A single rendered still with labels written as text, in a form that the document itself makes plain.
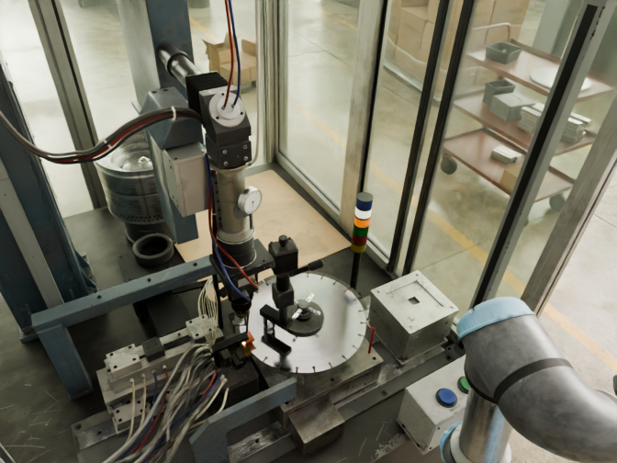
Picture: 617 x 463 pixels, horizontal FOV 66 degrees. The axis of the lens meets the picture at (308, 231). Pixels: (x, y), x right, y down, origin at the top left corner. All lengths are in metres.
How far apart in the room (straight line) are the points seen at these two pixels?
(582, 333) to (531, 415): 2.16
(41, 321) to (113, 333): 0.36
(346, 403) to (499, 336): 0.68
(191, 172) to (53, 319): 0.54
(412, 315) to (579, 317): 1.67
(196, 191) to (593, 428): 0.71
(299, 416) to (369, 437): 0.19
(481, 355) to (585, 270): 2.52
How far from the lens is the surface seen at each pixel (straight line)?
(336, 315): 1.27
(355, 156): 1.64
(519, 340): 0.74
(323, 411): 1.27
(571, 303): 3.00
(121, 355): 1.33
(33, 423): 1.48
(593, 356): 2.79
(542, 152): 1.08
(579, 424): 0.73
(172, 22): 1.08
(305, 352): 1.20
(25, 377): 1.57
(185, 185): 0.90
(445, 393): 1.24
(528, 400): 0.71
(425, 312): 1.40
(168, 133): 0.89
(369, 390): 1.38
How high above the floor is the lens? 1.92
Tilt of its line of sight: 40 degrees down
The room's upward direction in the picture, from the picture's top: 3 degrees clockwise
